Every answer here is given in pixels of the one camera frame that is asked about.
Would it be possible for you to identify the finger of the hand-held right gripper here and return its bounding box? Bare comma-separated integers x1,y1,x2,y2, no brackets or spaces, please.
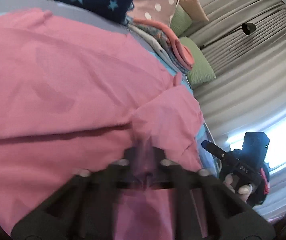
202,140,233,161

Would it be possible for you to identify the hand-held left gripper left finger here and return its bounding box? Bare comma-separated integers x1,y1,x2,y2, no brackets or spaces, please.
10,147,139,240

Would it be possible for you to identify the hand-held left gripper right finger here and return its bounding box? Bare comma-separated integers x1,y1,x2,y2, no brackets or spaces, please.
150,147,276,240

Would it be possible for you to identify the pink garment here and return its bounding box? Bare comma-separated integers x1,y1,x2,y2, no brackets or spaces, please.
0,7,206,240

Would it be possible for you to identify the stack of folded patterned clothes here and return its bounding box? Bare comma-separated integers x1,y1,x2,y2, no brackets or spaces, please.
126,17,191,74

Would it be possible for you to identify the person's right hand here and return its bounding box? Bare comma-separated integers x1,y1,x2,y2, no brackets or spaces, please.
223,174,255,203

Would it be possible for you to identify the grey curtain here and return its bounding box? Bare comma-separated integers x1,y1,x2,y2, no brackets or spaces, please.
183,0,286,220

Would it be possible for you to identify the green pillow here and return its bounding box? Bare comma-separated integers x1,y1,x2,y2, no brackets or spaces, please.
170,4,193,37
179,37,216,85

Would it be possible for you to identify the coral folded garment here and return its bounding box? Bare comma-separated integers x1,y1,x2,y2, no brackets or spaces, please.
133,18,195,70

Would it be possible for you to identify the black lamp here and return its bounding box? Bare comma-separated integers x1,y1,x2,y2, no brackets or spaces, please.
199,22,257,50

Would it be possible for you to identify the beige pillow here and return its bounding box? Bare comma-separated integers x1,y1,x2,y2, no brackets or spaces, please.
179,0,210,22

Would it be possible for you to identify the pink polka dot sheet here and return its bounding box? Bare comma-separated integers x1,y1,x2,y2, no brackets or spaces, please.
115,0,182,28

